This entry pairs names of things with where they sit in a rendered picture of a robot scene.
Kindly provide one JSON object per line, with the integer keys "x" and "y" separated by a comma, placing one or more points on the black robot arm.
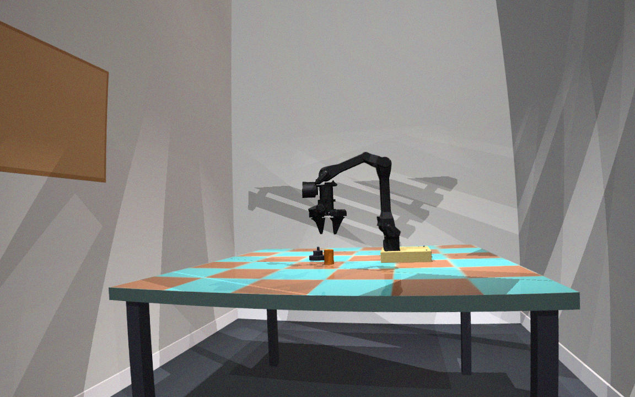
{"x": 385, "y": 221}

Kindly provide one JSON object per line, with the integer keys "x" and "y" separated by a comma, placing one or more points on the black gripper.
{"x": 337, "y": 215}

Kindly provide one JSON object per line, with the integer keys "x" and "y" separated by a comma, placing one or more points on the orange cylinder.
{"x": 328, "y": 256}

